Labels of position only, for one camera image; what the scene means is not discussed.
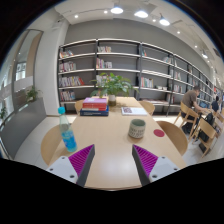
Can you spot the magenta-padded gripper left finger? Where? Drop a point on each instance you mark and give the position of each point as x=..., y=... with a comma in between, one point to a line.
x=63, y=166

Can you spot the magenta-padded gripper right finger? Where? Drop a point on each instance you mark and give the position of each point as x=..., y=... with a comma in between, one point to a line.
x=160, y=168

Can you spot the clear bottle with cyan cap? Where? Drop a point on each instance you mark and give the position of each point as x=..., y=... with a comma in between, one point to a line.
x=68, y=136

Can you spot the light wooden round-backed chair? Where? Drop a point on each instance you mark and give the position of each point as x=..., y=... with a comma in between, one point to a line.
x=50, y=141
x=147, y=107
x=175, y=135
x=78, y=106

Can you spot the flat round red coaster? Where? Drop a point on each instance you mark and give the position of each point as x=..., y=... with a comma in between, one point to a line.
x=159, y=133

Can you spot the beige dotted ceramic mug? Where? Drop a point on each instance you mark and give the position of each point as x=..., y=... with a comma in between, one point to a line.
x=137, y=129

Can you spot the black backpack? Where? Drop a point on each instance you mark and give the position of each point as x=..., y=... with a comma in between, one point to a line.
x=206, y=128

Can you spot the thick dark blue book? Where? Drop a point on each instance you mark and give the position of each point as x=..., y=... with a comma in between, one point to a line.
x=94, y=113

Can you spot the white booklet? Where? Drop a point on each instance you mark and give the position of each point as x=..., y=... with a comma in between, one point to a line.
x=134, y=111

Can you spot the red book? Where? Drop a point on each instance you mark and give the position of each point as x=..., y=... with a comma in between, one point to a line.
x=94, y=107

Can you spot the pink book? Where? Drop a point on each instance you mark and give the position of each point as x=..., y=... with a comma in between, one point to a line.
x=95, y=100

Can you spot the person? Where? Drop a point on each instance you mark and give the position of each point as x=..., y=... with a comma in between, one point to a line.
x=189, y=99
x=215, y=105

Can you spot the open laptop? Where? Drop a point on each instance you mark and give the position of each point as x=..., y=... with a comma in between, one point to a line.
x=203, y=104

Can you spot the leafy plant by window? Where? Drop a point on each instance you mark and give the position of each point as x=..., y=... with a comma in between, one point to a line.
x=32, y=94

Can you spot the green potted plant, white pot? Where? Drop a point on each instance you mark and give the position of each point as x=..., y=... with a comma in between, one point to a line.
x=112, y=86

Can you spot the ceiling lights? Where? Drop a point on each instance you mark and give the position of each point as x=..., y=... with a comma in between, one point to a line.
x=141, y=14

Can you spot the wooden frame chair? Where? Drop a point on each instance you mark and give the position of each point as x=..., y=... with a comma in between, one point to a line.
x=187, y=113
x=207, y=130

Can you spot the grey wall shelf unit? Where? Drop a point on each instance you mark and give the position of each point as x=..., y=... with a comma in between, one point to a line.
x=83, y=76

